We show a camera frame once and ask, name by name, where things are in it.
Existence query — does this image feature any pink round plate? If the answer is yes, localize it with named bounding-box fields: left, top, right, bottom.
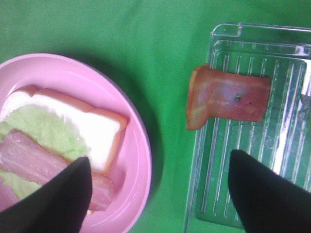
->
left=0, top=53, right=152, bottom=233

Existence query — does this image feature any bacon strip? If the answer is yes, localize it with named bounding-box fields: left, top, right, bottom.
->
left=186, top=64, right=271, bottom=130
left=0, top=130, right=114, bottom=211

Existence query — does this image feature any green tablecloth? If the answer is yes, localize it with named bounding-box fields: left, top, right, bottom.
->
left=0, top=0, right=311, bottom=233

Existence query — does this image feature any green lettuce leaf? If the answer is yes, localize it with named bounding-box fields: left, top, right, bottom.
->
left=0, top=105, right=89, bottom=200

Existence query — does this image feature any bread slice with brown crust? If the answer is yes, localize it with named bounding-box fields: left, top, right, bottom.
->
left=0, top=85, right=127, bottom=175

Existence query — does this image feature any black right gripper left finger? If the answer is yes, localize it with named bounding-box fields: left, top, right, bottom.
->
left=0, top=157, right=92, bottom=233

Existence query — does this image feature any clear right plastic container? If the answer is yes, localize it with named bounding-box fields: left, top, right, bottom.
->
left=184, top=23, right=311, bottom=233

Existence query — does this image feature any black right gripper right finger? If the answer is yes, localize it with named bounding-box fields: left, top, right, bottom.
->
left=229, top=150, right=311, bottom=233

